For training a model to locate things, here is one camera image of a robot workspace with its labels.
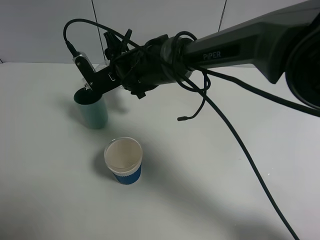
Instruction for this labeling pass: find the tall clear drinking glass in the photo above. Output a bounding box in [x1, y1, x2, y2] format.
[114, 85, 126, 92]

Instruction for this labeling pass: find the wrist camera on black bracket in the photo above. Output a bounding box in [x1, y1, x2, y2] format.
[73, 52, 121, 95]

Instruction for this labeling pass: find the clear bottle with green label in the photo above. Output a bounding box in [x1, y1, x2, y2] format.
[80, 61, 113, 95]

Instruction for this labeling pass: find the teal plastic cup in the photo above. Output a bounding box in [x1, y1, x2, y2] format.
[73, 87, 108, 130]

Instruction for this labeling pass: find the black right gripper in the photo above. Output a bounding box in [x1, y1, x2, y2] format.
[103, 31, 175, 99]

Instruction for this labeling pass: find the black camera cable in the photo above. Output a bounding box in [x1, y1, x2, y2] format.
[62, 18, 320, 240]

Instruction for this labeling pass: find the blue sleeved paper cup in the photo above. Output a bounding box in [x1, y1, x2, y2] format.
[103, 137, 143, 185]

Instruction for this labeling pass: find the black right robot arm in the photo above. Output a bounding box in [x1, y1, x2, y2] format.
[110, 0, 320, 111]

